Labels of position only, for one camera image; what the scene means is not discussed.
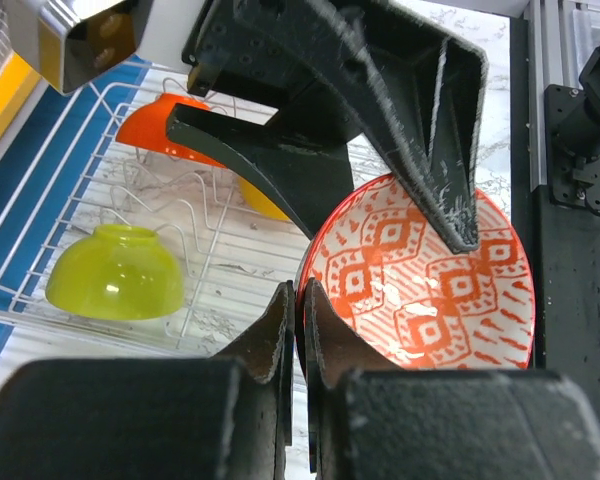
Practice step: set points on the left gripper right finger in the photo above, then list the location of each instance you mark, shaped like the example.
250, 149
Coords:
370, 419

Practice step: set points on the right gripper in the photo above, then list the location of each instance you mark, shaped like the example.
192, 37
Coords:
306, 181

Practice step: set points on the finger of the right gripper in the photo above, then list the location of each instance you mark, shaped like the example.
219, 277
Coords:
418, 91

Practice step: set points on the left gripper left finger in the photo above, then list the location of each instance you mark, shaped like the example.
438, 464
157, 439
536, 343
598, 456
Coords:
227, 416

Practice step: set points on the yellow orange bowl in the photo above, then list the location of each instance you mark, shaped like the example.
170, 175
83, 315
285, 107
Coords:
259, 202

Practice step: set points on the red patterned bowl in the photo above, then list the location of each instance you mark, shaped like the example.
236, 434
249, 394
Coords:
393, 281

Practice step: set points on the red orange bowl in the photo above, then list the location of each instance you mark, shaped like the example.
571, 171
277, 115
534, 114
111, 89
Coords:
146, 129

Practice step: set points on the lime green bowl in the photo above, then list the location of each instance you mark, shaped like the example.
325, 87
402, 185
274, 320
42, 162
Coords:
117, 273

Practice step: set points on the blue shelf unit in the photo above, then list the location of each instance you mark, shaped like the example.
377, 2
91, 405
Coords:
40, 172

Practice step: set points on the white wire dish rack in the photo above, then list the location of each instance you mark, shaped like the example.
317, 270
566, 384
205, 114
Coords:
232, 257

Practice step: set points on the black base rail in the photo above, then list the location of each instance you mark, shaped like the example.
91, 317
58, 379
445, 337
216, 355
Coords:
555, 173

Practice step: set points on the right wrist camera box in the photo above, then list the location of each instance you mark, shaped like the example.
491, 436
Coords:
71, 43

